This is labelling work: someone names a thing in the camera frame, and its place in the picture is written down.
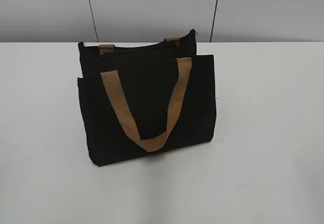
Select black tote bag tan handles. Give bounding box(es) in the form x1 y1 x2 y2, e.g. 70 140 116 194
77 30 217 167

